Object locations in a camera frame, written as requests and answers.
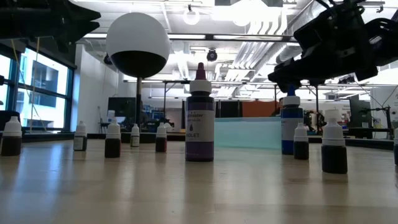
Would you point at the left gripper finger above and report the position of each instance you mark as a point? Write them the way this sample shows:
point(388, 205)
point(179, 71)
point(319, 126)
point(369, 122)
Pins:
point(81, 12)
point(81, 29)

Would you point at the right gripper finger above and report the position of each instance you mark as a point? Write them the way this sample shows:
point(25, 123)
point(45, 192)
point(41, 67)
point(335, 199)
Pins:
point(295, 71)
point(286, 87)

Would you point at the large blue food coloring bottle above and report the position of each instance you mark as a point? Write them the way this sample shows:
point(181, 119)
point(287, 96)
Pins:
point(291, 124)

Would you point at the small black food coloring bottle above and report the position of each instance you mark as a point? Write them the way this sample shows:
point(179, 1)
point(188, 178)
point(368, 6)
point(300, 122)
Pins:
point(301, 149)
point(334, 155)

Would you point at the large violet food coloring bottle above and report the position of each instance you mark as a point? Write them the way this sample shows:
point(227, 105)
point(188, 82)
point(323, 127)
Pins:
point(199, 124)

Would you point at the small labelled food coloring bottle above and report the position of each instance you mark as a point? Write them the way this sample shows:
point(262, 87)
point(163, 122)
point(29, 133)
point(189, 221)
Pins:
point(80, 140)
point(135, 140)

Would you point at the small brown food coloring bottle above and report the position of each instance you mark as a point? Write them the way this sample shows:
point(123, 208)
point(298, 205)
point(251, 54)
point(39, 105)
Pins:
point(12, 130)

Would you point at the small red food coloring bottle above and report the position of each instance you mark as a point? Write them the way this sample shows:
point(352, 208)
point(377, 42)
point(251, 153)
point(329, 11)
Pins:
point(161, 144)
point(112, 146)

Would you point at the small dark food coloring bottle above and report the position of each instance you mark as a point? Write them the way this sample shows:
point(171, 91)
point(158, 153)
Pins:
point(395, 152)

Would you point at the white and black sphere lamp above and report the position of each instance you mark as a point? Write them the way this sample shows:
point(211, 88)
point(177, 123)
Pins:
point(136, 37)

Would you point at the large office window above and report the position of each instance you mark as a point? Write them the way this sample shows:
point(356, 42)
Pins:
point(46, 77)

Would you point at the teal translucent plastic bin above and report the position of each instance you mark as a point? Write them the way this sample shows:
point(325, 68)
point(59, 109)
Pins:
point(248, 133)

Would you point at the black computer monitor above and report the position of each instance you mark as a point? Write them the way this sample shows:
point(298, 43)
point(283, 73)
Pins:
point(122, 107)
point(359, 109)

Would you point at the black office chair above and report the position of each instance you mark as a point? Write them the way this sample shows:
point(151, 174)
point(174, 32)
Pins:
point(7, 112)

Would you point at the black metal frame stand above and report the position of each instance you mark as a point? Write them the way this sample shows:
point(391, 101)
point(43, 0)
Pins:
point(316, 102)
point(174, 81)

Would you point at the black ceiling camera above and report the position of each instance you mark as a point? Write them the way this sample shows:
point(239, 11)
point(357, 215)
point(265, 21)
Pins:
point(212, 55)

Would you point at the black camera stand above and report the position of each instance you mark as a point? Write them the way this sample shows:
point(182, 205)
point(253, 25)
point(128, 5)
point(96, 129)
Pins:
point(388, 121)

